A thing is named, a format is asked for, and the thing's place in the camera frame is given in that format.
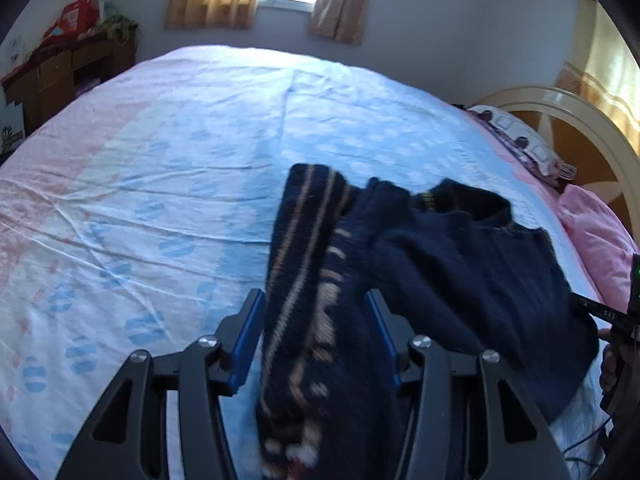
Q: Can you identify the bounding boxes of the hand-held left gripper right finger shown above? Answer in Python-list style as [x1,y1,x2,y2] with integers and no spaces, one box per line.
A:
[364,289,573,480]

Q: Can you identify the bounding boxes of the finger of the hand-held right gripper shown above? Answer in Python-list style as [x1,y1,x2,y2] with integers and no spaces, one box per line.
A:
[569,292,630,330]

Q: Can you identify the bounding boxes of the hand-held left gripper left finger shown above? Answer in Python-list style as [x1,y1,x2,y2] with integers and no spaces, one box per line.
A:
[55,287,267,480]

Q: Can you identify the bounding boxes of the navy patterned knit sweater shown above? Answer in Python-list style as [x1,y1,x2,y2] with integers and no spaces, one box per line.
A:
[255,162,601,480]

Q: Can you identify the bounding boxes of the person's right hand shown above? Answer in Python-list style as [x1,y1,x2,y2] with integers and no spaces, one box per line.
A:
[599,327,621,396]

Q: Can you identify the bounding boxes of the pink pillow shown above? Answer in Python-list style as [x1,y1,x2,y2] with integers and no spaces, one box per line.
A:
[557,184,640,316]

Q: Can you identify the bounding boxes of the patterned pillow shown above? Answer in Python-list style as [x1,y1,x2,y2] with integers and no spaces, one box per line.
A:
[467,105,578,193]

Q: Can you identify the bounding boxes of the bed with pastel sheet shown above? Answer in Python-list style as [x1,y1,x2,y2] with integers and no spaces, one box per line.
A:
[0,45,608,480]

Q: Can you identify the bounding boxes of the cream wooden headboard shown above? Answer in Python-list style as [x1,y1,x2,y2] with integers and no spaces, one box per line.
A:
[467,85,640,256]

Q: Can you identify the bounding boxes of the large yellow curtain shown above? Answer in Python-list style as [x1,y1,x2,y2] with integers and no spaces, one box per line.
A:
[554,0,640,146]

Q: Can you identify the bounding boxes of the white carton with black print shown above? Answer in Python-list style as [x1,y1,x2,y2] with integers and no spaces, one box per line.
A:
[0,100,26,153]

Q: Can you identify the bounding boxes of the narrow yellow window curtain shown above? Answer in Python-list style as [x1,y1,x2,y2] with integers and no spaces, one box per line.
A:
[307,0,381,46]

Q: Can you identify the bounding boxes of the brown wooden desk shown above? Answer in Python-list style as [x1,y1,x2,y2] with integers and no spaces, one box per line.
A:
[0,30,138,136]

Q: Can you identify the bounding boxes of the green potted plant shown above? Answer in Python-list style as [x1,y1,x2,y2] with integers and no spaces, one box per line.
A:
[97,12,141,43]

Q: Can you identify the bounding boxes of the red packet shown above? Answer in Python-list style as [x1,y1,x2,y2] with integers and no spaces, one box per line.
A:
[42,17,76,41]

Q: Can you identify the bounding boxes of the red bag on desk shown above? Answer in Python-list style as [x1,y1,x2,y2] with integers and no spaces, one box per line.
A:
[60,0,103,36]

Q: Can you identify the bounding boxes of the black cable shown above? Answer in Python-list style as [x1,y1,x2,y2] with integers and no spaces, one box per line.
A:
[562,420,613,466]

